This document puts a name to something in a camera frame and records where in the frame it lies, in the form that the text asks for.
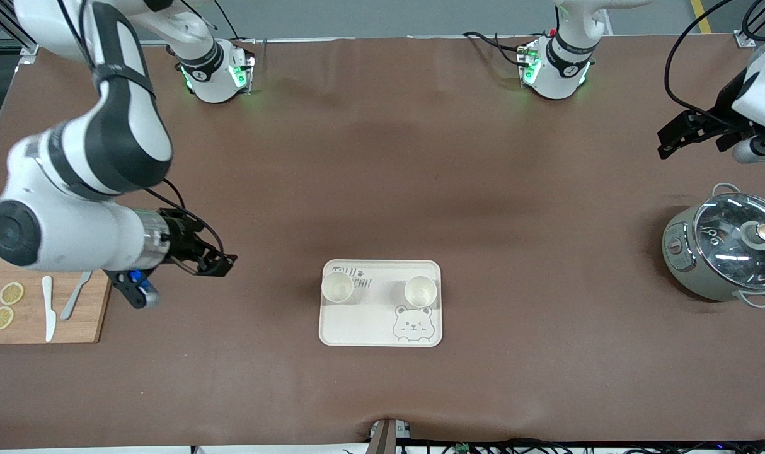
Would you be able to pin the wooden cutting board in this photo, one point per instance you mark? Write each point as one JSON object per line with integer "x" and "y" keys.
{"x": 86, "y": 321}

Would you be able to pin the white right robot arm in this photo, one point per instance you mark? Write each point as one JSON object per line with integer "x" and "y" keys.
{"x": 105, "y": 139}

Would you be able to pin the metal table clamp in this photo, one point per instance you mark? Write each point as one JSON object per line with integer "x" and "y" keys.
{"x": 385, "y": 438}

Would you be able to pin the sage green electric cooking pot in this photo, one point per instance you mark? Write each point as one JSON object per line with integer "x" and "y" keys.
{"x": 678, "y": 258}

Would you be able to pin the glass pot lid with knob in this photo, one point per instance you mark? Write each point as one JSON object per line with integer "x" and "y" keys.
{"x": 735, "y": 243}

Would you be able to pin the dried lemon slice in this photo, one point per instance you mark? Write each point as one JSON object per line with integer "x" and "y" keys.
{"x": 11, "y": 293}
{"x": 1, "y": 318}

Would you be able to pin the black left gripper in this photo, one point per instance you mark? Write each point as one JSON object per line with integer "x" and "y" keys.
{"x": 727, "y": 108}

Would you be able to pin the white plastic knife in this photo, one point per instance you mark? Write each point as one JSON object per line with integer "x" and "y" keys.
{"x": 49, "y": 315}

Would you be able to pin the aluminium frame post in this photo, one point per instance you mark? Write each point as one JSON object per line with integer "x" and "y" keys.
{"x": 17, "y": 41}
{"x": 745, "y": 39}

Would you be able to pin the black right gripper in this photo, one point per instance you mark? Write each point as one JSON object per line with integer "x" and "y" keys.
{"x": 179, "y": 241}

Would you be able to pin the cream tray with bear print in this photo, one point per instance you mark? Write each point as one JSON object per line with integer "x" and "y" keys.
{"x": 363, "y": 321}

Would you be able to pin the white plastic cup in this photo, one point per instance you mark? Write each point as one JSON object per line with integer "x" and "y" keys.
{"x": 337, "y": 287}
{"x": 420, "y": 291}

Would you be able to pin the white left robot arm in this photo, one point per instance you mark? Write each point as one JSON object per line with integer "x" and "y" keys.
{"x": 565, "y": 63}

